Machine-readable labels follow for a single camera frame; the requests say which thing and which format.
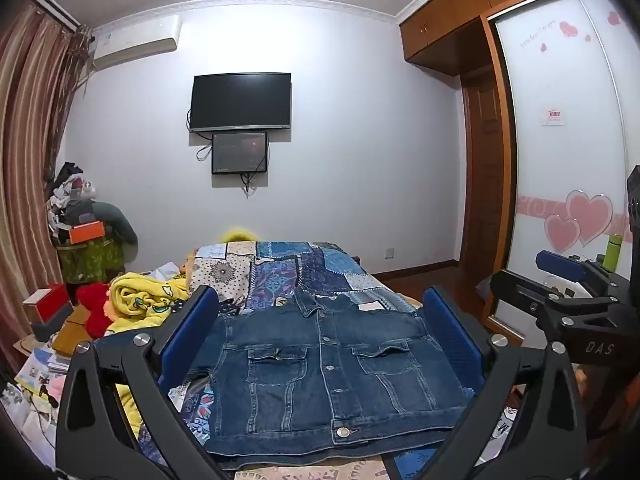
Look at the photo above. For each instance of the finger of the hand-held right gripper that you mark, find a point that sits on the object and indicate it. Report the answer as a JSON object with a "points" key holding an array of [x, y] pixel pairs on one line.
{"points": [[590, 330], [560, 265]]}

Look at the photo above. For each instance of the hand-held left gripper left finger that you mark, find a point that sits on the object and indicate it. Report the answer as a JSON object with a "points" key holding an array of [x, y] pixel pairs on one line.
{"points": [[192, 325]]}

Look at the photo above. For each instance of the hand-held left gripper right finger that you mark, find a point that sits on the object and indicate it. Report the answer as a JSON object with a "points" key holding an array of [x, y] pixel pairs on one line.
{"points": [[450, 330]]}

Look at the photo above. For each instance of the blue denim jacket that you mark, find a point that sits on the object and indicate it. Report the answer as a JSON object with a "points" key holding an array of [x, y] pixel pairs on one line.
{"points": [[320, 375]]}

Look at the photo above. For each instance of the pile of clothes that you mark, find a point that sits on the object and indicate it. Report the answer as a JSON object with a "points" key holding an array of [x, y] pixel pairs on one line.
{"points": [[67, 195]]}

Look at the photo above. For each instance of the green bottle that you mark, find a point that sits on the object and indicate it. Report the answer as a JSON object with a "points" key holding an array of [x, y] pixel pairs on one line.
{"points": [[612, 255]]}

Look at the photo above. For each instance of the lilac cloth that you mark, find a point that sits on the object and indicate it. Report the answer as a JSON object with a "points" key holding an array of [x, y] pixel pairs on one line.
{"points": [[484, 290]]}

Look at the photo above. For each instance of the yellow printed blanket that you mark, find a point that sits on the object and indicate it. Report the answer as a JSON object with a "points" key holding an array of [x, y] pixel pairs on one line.
{"points": [[145, 297]]}

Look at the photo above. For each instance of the red plush toy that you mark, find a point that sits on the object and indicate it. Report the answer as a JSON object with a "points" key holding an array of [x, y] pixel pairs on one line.
{"points": [[95, 310]]}

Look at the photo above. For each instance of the yellow plush hat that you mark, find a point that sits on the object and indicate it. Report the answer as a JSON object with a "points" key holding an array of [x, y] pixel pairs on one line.
{"points": [[239, 236]]}

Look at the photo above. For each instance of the brown wooden door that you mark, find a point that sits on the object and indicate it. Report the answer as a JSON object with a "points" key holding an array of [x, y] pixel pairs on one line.
{"points": [[485, 175]]}

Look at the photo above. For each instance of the green cloth covered pile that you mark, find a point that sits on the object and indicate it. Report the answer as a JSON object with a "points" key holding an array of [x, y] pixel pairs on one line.
{"points": [[92, 260]]}

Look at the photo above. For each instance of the cardboard box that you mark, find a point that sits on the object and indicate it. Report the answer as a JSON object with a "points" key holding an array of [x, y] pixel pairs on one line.
{"points": [[70, 335]]}

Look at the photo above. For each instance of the blue patchwork bed blanket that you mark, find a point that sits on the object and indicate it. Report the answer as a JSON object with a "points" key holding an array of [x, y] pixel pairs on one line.
{"points": [[325, 270]]}

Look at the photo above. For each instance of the orange box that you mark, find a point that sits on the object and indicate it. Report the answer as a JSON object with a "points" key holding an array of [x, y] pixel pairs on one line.
{"points": [[87, 232]]}

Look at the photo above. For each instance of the red and white box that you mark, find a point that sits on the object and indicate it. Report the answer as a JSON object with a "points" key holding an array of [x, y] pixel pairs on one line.
{"points": [[45, 305]]}

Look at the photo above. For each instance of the pile of papers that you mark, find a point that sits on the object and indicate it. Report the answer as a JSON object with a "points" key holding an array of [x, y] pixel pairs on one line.
{"points": [[30, 385]]}

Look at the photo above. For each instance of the brown striped curtain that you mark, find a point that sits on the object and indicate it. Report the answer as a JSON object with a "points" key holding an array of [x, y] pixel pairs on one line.
{"points": [[30, 135]]}

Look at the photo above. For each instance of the wooden overhead cabinets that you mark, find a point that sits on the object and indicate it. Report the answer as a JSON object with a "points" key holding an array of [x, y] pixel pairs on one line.
{"points": [[440, 25]]}

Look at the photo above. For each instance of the white air conditioner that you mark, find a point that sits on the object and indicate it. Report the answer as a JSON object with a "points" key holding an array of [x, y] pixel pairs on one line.
{"points": [[135, 42]]}

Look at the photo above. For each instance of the white wall outlet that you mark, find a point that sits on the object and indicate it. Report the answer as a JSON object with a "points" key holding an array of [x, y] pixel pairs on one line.
{"points": [[389, 253]]}

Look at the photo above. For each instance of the small black wall monitor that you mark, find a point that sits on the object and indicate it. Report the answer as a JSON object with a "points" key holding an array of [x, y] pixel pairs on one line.
{"points": [[239, 152]]}

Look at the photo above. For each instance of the black wall television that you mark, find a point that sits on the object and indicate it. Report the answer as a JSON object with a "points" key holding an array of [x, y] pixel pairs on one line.
{"points": [[240, 101]]}

